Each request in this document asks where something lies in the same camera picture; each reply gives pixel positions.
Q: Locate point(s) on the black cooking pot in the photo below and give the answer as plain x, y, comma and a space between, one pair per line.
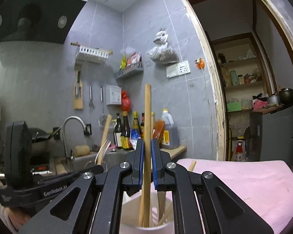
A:
286, 96

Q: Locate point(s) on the green box on shelf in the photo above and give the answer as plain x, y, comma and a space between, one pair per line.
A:
234, 107

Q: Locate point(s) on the dark soy sauce bottle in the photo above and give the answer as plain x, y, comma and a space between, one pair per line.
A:
118, 132

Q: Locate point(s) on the orange wall hook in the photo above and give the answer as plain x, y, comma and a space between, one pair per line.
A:
200, 63

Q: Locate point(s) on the plastic bag of dried goods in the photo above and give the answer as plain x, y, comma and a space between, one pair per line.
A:
162, 53

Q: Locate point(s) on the beige loofah sponge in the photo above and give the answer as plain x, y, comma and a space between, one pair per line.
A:
81, 150

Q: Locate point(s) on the steel fork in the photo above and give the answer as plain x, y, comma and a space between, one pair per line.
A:
102, 151

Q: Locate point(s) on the white wall basket rack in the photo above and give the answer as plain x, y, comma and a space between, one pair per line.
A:
88, 54

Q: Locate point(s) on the yellow-label sauce bottle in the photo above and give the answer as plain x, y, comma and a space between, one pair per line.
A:
126, 132

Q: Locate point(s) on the white blue salt bag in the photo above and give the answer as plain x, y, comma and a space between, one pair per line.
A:
134, 136

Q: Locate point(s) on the pink floral table cloth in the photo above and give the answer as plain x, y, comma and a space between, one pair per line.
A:
269, 192

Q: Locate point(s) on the hanging steel strainer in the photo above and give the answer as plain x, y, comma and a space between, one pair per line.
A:
102, 119

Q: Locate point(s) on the black range hood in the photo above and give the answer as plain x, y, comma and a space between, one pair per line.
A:
38, 20

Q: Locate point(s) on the white wall switch socket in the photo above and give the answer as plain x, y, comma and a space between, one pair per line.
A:
177, 69

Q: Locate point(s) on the white tissue box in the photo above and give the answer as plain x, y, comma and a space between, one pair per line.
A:
113, 95

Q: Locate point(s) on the grey wall shelf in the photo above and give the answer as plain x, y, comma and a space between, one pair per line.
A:
129, 71

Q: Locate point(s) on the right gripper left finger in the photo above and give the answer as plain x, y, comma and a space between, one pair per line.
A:
92, 203

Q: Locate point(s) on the hanging steel peeler tool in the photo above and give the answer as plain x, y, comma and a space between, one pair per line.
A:
91, 104

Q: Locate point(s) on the thick bamboo chopstick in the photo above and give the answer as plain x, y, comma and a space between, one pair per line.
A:
147, 156

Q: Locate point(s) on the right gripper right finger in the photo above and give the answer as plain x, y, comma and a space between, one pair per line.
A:
202, 203

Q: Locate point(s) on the red plastic bag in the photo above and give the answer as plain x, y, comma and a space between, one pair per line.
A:
126, 102

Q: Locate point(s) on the large oil jug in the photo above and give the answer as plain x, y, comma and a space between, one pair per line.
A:
170, 139

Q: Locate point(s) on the person left hand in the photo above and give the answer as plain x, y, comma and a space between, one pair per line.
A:
13, 218

